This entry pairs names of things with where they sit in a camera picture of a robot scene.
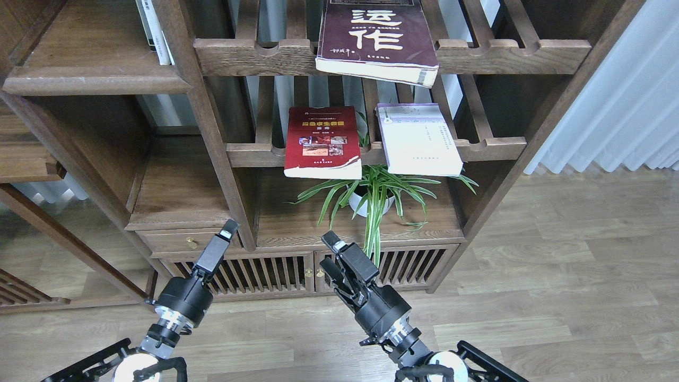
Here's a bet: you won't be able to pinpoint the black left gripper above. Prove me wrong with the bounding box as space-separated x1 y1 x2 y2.
155 220 240 328

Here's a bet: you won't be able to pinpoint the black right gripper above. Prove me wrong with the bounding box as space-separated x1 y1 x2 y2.
320 231 411 340

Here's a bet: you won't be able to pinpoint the red survival guide book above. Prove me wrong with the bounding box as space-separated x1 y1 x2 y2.
284 106 362 180

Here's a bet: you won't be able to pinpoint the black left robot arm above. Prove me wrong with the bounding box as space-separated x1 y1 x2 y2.
45 220 239 381

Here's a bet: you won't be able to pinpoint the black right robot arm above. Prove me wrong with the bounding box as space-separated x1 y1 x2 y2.
320 231 524 381

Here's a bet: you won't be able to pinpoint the white upright books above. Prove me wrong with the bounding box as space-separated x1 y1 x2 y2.
136 1 175 65

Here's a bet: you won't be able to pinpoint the brass drawer knob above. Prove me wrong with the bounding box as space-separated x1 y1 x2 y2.
185 237 199 249

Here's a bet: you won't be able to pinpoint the white plant pot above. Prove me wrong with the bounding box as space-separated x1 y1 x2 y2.
349 186 395 217

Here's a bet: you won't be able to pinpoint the green spider plant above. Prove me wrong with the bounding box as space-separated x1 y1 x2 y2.
287 110 479 267

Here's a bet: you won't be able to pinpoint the dark wooden bookshelf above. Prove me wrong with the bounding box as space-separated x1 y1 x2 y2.
2 1 643 300

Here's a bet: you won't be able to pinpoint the white purple book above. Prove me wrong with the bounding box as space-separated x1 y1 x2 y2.
375 102 463 176

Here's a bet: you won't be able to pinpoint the wooden side furniture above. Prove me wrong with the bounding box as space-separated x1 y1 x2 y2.
1 102 157 314

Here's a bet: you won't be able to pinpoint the dark maroon book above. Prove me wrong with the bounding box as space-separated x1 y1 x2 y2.
315 1 439 89

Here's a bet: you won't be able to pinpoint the white pleated curtain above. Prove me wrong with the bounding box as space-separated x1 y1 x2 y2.
524 1 678 174

